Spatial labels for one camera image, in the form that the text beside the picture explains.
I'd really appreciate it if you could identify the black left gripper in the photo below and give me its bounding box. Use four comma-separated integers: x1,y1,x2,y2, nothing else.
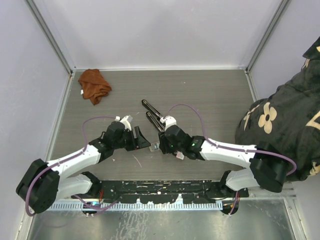
113,126,150,151

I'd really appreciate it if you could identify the aluminium frame post left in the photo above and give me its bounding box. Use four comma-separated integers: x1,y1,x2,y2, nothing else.
24,0,74,75

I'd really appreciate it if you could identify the orange-brown cloth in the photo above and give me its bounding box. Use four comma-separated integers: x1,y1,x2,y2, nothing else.
78,69,112,105

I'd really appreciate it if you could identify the red white staple box sleeve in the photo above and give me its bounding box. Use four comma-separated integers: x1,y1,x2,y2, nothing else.
175,151,185,160

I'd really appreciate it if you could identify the perforated cable duct strip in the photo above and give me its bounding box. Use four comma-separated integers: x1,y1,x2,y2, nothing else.
48,199,223,212

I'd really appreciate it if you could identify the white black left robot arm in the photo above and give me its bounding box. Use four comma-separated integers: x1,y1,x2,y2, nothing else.
16,121,151,217

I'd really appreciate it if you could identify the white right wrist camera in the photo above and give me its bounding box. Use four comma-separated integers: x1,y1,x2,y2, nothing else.
160,115,177,131

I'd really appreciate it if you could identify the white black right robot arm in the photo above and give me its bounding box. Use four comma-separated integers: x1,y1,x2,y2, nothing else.
158,125,289,197

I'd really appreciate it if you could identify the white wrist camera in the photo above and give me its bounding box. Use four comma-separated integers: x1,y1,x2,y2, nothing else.
160,115,177,131
120,115,133,131

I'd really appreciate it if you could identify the aluminium front rail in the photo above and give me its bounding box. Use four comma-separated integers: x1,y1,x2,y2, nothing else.
248,182,296,198

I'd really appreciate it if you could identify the aluminium frame post right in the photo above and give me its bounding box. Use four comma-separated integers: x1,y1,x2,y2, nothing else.
245,0,291,74

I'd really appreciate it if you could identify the aluminium frame post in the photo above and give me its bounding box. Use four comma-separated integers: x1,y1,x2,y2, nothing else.
24,0,74,75
245,0,291,74

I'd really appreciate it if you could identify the black floral fleece garment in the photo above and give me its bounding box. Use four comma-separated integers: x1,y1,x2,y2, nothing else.
234,40,320,182

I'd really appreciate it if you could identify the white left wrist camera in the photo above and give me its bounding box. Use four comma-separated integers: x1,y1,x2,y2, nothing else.
120,115,133,131

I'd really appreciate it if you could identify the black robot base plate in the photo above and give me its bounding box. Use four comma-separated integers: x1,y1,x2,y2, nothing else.
78,180,236,204

